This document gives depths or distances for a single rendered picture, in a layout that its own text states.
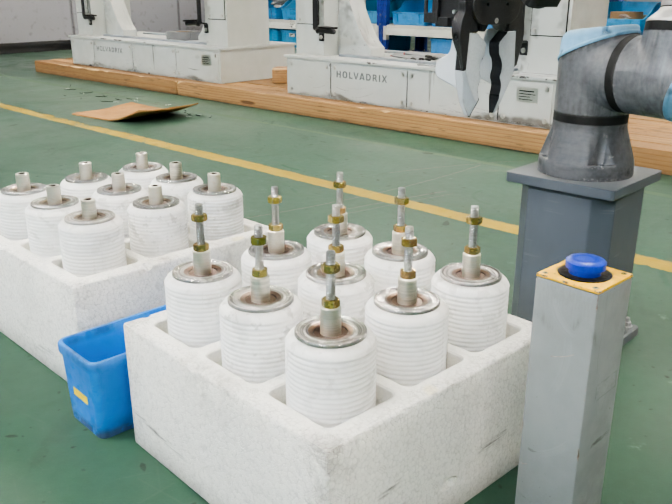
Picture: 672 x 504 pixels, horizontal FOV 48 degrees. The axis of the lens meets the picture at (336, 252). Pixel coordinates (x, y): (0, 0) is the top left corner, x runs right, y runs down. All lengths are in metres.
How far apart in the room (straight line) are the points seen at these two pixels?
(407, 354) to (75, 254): 0.57
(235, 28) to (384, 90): 1.18
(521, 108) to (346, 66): 0.91
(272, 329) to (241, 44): 3.52
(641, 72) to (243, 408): 0.73
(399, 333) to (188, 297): 0.26
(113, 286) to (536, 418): 0.65
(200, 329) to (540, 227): 0.61
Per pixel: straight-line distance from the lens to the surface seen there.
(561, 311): 0.79
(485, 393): 0.91
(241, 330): 0.84
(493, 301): 0.92
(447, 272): 0.95
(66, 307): 1.19
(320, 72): 3.63
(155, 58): 4.69
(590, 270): 0.79
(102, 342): 1.17
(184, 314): 0.94
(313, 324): 0.80
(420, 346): 0.84
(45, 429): 1.17
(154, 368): 0.97
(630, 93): 1.19
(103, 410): 1.09
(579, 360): 0.80
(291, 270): 0.99
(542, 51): 3.01
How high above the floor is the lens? 0.59
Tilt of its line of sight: 20 degrees down
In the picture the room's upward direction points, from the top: straight up
